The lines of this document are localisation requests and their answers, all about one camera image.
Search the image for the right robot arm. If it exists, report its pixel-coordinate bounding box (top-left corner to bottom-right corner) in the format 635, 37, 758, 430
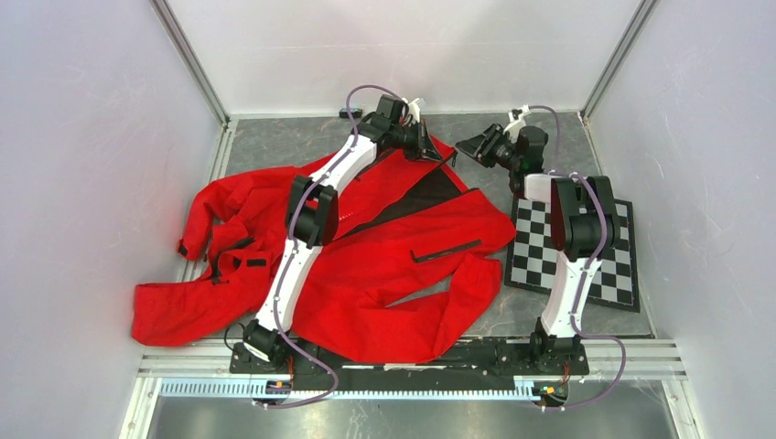
455, 123, 620, 373

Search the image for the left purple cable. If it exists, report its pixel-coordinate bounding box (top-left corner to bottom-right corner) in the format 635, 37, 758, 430
254, 83, 414, 411

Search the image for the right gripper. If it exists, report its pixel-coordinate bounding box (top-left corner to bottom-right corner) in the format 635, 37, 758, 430
456, 122, 522, 171

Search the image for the small black box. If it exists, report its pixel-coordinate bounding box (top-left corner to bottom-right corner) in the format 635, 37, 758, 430
338, 107, 363, 119

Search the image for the red jacket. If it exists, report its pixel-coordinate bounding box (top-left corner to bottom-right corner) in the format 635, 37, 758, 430
130, 151, 516, 363

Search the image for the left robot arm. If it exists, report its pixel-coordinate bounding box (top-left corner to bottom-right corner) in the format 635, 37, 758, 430
242, 94, 442, 373

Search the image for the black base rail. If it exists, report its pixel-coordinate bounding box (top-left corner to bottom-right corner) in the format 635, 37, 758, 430
139, 336, 686, 404

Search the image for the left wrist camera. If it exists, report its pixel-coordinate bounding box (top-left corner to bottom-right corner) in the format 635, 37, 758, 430
403, 97, 426, 126

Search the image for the black white checkerboard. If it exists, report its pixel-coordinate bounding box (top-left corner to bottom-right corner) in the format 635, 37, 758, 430
504, 198, 641, 313

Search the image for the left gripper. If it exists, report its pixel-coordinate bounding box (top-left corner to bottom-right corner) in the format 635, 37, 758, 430
390, 119, 444, 165

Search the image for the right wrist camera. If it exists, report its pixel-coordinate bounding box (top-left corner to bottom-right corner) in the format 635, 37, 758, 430
503, 105, 531, 143

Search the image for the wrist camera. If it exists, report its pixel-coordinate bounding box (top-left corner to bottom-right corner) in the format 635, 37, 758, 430
503, 105, 531, 143
403, 97, 426, 126

